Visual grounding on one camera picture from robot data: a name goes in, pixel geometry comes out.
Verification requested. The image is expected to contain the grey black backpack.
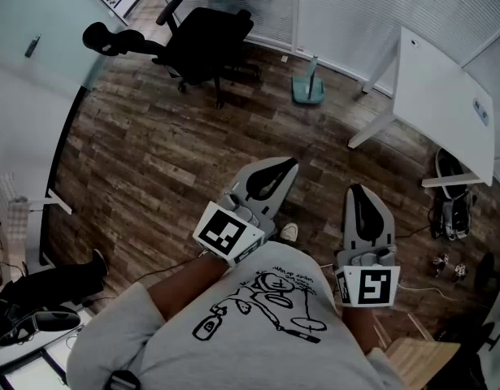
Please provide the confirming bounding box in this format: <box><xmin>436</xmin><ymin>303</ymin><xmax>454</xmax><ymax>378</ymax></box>
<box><xmin>430</xmin><ymin>147</ymin><xmax>477</xmax><ymax>242</ymax></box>

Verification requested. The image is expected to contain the wooden stool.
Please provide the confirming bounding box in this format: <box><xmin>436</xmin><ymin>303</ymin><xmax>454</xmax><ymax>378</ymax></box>
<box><xmin>373</xmin><ymin>313</ymin><xmax>463</xmax><ymax>390</ymax></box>

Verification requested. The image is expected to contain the black glossy headset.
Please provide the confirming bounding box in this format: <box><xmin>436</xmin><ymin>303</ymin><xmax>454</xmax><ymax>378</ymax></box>
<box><xmin>0</xmin><ymin>305</ymin><xmax>82</xmax><ymax>347</ymax></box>

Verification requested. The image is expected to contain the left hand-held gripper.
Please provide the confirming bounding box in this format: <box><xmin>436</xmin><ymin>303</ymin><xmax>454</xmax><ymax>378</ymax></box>
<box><xmin>192</xmin><ymin>157</ymin><xmax>300</xmax><ymax>267</ymax></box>

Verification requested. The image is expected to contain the teal dustpan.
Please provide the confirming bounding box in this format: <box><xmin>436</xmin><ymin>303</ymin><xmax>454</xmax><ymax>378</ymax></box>
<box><xmin>291</xmin><ymin>54</ymin><xmax>326</xmax><ymax>107</ymax></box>

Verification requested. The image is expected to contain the frosted glass door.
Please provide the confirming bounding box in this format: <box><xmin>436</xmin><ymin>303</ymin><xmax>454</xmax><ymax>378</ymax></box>
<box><xmin>0</xmin><ymin>0</ymin><xmax>127</xmax><ymax>91</ymax></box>

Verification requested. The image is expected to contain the person's right forearm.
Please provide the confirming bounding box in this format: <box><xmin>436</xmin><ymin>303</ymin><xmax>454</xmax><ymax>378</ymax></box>
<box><xmin>341</xmin><ymin>305</ymin><xmax>376</xmax><ymax>357</ymax></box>

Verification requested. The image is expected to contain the person's grey printed shirt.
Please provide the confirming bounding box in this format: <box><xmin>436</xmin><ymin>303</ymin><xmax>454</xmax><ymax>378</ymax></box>
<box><xmin>65</xmin><ymin>240</ymin><xmax>405</xmax><ymax>390</ymax></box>

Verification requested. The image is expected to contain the white window blind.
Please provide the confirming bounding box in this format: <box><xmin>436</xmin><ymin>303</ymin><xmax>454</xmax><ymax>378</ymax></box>
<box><xmin>296</xmin><ymin>0</ymin><xmax>500</xmax><ymax>97</ymax></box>

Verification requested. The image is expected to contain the white desk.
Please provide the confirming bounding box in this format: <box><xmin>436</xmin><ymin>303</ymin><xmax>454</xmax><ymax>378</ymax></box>
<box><xmin>348</xmin><ymin>25</ymin><xmax>497</xmax><ymax>189</ymax></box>
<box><xmin>0</xmin><ymin>310</ymin><xmax>94</xmax><ymax>390</ymax></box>

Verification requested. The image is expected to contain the black round stool base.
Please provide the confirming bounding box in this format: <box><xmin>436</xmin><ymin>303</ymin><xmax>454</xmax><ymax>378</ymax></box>
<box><xmin>474</xmin><ymin>251</ymin><xmax>498</xmax><ymax>293</ymax></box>

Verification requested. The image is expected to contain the person's left forearm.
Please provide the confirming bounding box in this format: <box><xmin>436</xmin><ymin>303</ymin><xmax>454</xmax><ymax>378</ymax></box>
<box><xmin>146</xmin><ymin>252</ymin><xmax>226</xmax><ymax>323</ymax></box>

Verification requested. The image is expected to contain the white floor cable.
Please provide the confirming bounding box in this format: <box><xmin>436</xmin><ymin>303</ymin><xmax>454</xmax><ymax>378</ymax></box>
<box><xmin>395</xmin><ymin>283</ymin><xmax>468</xmax><ymax>303</ymax></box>

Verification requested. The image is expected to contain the dark door handle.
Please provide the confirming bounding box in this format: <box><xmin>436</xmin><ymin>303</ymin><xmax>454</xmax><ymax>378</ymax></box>
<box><xmin>24</xmin><ymin>33</ymin><xmax>42</xmax><ymax>59</ymax></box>

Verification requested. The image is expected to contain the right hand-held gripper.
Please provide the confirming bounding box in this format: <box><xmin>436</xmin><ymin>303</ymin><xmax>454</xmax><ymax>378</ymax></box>
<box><xmin>334</xmin><ymin>183</ymin><xmax>401</xmax><ymax>309</ymax></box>

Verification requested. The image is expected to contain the black floor cable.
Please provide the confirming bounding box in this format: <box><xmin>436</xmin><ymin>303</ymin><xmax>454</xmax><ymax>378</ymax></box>
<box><xmin>131</xmin><ymin>253</ymin><xmax>204</xmax><ymax>284</ymax></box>

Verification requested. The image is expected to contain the white grid rack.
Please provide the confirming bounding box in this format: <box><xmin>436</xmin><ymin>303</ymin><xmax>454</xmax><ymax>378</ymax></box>
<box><xmin>0</xmin><ymin>171</ymin><xmax>31</xmax><ymax>255</ymax></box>

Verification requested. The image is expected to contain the white desk leg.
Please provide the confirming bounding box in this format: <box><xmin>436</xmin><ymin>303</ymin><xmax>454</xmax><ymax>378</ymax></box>
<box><xmin>28</xmin><ymin>188</ymin><xmax>75</xmax><ymax>215</ymax></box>

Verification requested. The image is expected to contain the black strap buckle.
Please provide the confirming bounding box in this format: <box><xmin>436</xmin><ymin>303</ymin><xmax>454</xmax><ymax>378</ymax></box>
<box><xmin>107</xmin><ymin>370</ymin><xmax>141</xmax><ymax>390</ymax></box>

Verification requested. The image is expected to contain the computer monitor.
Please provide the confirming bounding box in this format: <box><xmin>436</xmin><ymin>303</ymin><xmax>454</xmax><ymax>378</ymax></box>
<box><xmin>0</xmin><ymin>347</ymin><xmax>67</xmax><ymax>390</ymax></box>

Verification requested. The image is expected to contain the black backpack cable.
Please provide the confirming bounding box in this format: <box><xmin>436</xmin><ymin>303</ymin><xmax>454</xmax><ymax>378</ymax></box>
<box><xmin>395</xmin><ymin>222</ymin><xmax>437</xmax><ymax>239</ymax></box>

